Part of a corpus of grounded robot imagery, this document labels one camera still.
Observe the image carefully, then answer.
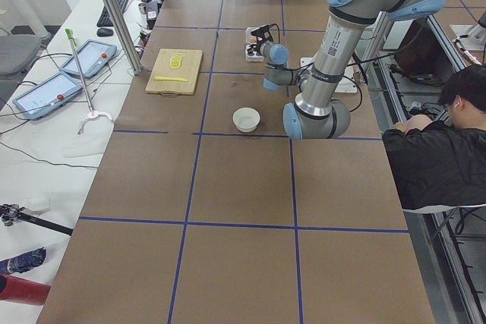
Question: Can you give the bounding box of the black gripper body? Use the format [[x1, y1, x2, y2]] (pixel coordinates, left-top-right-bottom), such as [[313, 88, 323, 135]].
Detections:
[[251, 24, 273, 52]]

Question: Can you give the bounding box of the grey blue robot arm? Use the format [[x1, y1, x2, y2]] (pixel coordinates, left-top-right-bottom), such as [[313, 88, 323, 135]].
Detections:
[[251, 0, 446, 140]]

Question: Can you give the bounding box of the clear plastic egg box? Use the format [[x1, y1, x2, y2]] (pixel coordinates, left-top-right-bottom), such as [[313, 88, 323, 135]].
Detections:
[[245, 25, 267, 62]]

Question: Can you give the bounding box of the bamboo cutting board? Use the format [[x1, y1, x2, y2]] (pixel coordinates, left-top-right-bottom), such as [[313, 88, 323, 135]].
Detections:
[[145, 49, 203, 95]]

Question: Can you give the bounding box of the white round bowl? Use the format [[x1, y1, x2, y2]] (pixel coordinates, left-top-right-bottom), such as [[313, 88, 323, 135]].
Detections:
[[232, 107, 260, 133]]

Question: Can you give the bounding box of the yellow plastic knife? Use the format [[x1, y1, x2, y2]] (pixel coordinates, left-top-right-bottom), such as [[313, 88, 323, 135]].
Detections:
[[153, 76, 188, 82]]

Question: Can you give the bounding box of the black keyboard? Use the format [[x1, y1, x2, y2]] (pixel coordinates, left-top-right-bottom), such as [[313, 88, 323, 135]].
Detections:
[[96, 0, 131, 27]]

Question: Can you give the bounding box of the black computer mouse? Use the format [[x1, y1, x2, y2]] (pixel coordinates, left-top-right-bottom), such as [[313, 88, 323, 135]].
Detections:
[[96, 27, 114, 37]]

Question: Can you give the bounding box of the teach pendant tablet far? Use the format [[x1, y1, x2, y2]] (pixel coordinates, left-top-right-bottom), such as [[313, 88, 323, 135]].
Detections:
[[59, 39, 117, 79]]

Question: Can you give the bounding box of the teach pendant tablet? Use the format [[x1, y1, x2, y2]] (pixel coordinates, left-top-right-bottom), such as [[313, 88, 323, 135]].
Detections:
[[59, 39, 117, 79], [13, 71, 82, 121]]

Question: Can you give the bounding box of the grabber stick with green tip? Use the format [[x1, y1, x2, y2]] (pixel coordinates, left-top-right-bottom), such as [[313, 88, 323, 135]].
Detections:
[[65, 28, 115, 135]]

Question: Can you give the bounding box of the teach pendant tablet near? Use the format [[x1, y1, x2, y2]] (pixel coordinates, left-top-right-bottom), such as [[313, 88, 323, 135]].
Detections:
[[13, 71, 82, 121]]

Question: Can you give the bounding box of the person in black jacket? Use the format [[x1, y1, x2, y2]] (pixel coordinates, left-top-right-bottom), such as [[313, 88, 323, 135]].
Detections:
[[382, 64, 485, 214]]

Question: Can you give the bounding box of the white cloth sheet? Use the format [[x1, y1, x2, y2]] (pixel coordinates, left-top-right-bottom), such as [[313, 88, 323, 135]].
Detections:
[[61, 131, 112, 158]]

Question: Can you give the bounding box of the grey office chair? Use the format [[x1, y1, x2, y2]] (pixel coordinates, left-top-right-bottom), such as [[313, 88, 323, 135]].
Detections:
[[1, 34, 41, 77]]

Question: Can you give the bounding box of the black tripod rod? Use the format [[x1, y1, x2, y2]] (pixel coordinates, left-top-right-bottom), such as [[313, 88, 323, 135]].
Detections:
[[1, 204, 74, 236]]

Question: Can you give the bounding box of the red cylinder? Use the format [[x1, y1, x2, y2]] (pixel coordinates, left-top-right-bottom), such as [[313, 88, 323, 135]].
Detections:
[[1, 275, 51, 306]]

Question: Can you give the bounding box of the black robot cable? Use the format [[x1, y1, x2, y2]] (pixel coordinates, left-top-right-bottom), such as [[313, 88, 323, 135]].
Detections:
[[271, 22, 398, 115]]

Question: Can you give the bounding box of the aluminium frame post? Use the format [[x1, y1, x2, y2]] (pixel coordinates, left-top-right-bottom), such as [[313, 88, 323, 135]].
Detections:
[[103, 0, 142, 75]]

